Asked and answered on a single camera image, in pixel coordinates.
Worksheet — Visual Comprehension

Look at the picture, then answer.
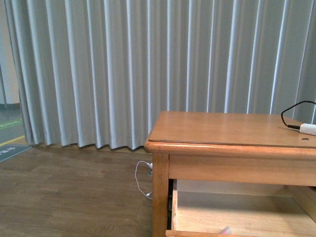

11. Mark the black charger cable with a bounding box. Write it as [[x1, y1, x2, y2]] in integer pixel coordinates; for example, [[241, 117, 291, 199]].
[[281, 100, 316, 129]]

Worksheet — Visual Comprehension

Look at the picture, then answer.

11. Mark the wooden drawer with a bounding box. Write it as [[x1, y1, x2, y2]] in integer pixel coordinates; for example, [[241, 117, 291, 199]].
[[168, 180, 316, 237]]

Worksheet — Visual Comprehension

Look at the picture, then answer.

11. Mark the white charger adapter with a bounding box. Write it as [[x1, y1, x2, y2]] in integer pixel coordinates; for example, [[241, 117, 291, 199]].
[[299, 123, 316, 136]]

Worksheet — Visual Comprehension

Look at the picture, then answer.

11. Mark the pink marker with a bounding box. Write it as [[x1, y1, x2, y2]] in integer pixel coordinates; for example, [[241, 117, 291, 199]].
[[219, 227, 232, 235]]

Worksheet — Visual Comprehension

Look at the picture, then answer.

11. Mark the grey floor sign mat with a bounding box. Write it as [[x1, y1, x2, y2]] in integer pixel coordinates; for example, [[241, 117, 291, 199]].
[[0, 144, 32, 162]]

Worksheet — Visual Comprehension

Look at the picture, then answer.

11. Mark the grey pleated curtain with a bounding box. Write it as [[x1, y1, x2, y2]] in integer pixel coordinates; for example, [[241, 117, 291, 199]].
[[2, 0, 316, 149]]

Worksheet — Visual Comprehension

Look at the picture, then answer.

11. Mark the white floor cable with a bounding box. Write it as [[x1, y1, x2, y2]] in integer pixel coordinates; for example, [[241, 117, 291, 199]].
[[134, 160, 154, 200]]

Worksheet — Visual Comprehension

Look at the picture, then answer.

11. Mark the wooden nightstand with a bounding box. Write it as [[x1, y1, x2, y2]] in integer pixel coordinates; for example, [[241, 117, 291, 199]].
[[145, 111, 316, 237]]

